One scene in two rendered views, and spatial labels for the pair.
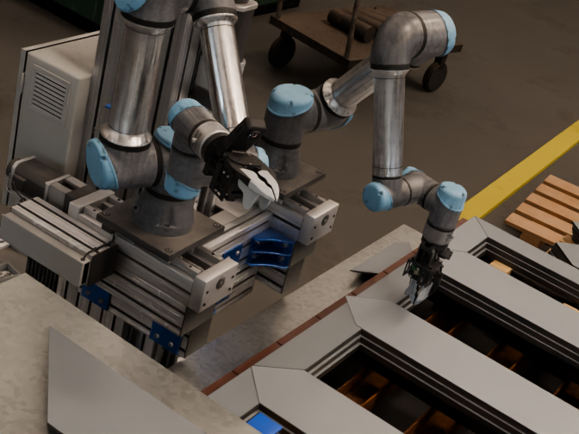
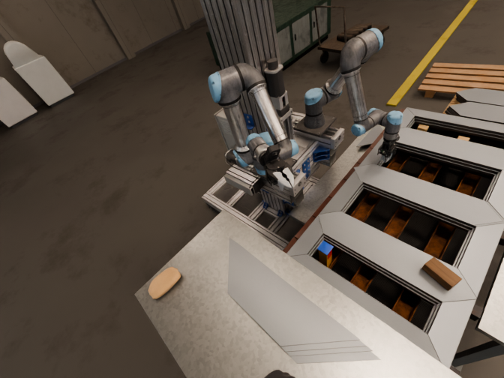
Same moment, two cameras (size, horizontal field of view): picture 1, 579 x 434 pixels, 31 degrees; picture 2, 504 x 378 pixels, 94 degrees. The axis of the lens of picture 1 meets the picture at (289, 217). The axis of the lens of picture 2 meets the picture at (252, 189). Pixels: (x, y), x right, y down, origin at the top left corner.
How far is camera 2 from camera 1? 1.15 m
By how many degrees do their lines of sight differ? 30
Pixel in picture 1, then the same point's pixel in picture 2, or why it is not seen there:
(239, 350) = (317, 195)
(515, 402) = (444, 203)
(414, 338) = (388, 181)
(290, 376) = (334, 216)
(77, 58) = not seen: hidden behind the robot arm
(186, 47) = not seen: hidden behind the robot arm
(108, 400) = (251, 274)
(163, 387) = (274, 258)
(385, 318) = (373, 173)
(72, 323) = (239, 230)
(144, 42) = (230, 111)
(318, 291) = (345, 158)
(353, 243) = not seen: hidden behind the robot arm
